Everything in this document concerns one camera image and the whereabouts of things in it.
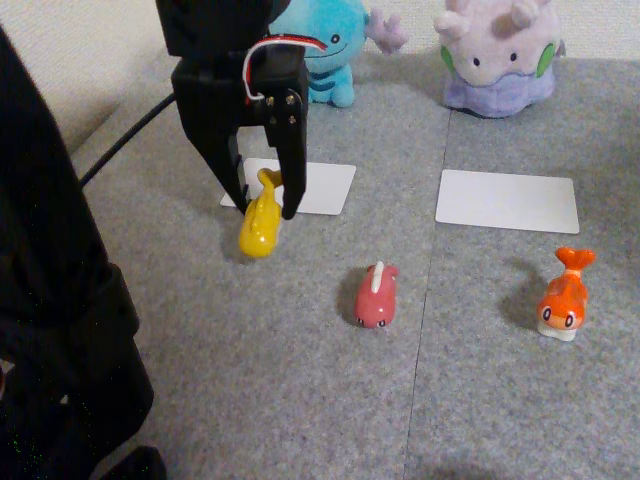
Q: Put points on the purple Goomy plush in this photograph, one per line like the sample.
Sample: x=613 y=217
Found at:
x=500 y=60

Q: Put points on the yellow egg sushi figure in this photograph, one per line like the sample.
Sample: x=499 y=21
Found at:
x=260 y=230

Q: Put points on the white card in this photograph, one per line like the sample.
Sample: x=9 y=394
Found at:
x=325 y=190
x=507 y=201

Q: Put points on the orange shrimp sushi figure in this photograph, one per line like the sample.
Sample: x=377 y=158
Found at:
x=562 y=300

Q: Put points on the blue Wooper plush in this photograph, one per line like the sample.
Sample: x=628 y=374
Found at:
x=335 y=30

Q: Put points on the pink sushi figure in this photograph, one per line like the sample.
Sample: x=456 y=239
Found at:
x=375 y=300

